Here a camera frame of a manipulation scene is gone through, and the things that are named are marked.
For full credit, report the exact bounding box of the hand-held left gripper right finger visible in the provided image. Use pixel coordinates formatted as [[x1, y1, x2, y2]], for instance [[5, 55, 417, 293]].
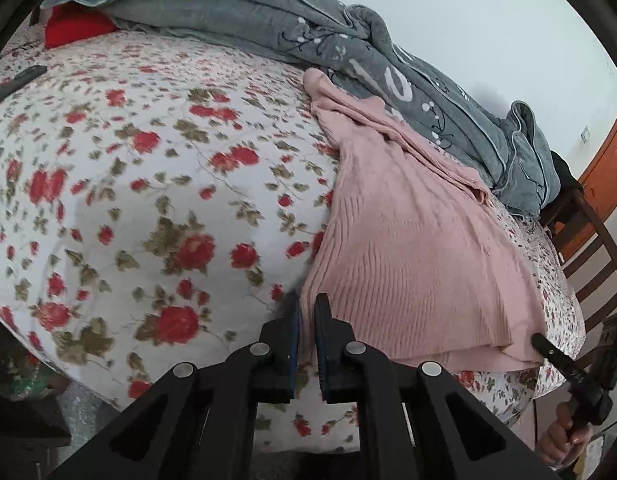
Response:
[[314, 292, 564, 480]]

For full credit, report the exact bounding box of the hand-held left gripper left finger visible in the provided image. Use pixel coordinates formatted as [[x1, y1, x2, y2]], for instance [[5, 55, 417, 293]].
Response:
[[46, 302, 303, 480]]

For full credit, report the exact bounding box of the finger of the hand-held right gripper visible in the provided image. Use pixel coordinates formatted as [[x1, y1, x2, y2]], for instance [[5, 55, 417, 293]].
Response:
[[531, 333, 585, 386]]

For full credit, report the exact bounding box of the pink knit sweater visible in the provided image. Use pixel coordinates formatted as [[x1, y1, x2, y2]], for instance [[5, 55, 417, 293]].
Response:
[[299, 67, 549, 372]]

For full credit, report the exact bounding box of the person's right hand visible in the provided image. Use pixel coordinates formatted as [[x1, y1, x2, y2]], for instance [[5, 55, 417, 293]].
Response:
[[535, 400, 597, 466]]

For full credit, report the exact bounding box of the dark wooden chair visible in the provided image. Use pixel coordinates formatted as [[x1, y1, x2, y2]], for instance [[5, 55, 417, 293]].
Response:
[[541, 180, 617, 358]]

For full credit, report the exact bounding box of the orange wooden door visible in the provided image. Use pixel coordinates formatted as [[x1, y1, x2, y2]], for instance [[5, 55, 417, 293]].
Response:
[[557, 95, 617, 262]]

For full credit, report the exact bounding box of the dark cloth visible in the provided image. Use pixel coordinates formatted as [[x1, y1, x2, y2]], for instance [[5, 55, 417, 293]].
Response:
[[548, 150, 585, 203]]

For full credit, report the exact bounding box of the floral bed sheet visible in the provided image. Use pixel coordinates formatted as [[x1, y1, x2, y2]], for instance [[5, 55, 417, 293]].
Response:
[[0, 30, 587, 453]]

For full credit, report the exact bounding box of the green cloth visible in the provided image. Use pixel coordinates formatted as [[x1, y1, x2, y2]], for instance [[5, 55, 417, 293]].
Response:
[[2, 350, 65, 397]]

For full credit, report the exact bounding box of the grey printed quilt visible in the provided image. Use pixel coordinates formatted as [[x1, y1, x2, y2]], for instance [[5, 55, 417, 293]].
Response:
[[41, 0, 562, 219]]

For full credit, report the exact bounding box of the dark flat object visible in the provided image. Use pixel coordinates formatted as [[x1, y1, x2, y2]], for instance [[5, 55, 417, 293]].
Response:
[[0, 65, 48, 111]]

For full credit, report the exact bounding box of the red pillow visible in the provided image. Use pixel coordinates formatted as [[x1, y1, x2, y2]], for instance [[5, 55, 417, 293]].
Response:
[[44, 4, 118, 50]]

